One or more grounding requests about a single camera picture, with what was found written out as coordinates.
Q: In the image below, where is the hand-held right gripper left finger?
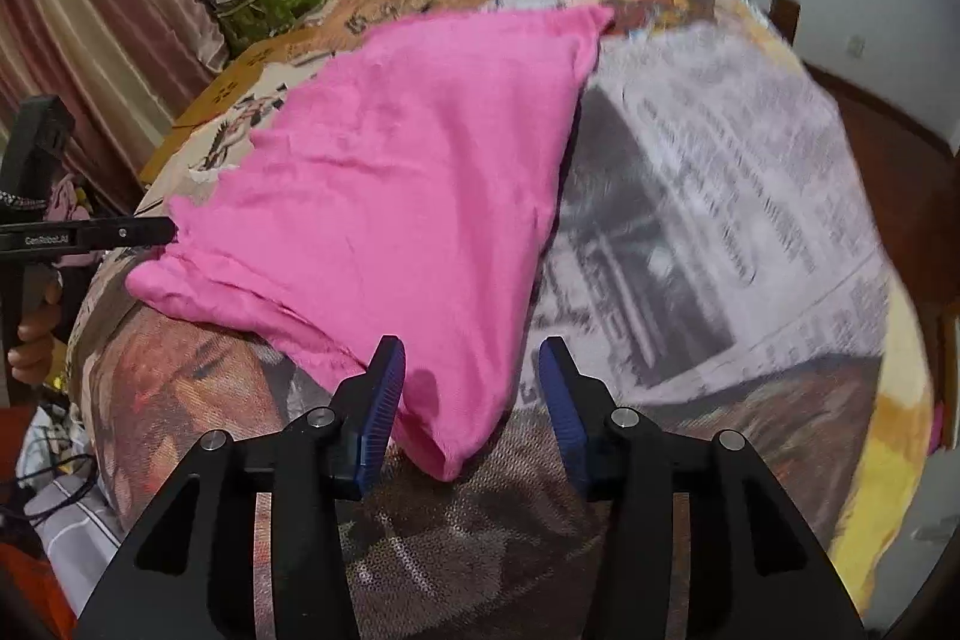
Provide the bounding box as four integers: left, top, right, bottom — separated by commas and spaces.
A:
75, 334, 407, 640

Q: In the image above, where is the printed blanket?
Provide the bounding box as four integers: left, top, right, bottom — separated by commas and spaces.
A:
67, 0, 935, 640

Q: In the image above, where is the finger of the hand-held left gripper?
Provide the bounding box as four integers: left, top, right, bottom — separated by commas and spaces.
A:
75, 217, 179, 251

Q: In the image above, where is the pink button shirt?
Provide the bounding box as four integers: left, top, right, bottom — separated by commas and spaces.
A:
126, 5, 616, 482

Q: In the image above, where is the orange cloth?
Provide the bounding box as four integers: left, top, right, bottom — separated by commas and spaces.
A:
0, 542, 76, 640

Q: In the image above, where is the pink floral cloth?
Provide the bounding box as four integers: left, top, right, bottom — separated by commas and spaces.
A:
45, 173, 92, 223

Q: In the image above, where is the dark wooden bed post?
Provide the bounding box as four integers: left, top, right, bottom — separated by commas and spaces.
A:
771, 0, 802, 45

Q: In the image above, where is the black cable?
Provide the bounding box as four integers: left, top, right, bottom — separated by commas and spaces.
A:
0, 452, 98, 521

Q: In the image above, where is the yellow bed sheet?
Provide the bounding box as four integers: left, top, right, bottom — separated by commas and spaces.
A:
825, 265, 938, 615

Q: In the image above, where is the person's left hand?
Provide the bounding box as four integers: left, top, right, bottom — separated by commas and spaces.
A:
6, 276, 67, 386

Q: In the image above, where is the green storage box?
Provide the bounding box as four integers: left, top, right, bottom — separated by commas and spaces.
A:
214, 0, 350, 58

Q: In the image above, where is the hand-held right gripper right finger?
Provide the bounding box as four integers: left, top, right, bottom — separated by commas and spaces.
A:
538, 335, 867, 640

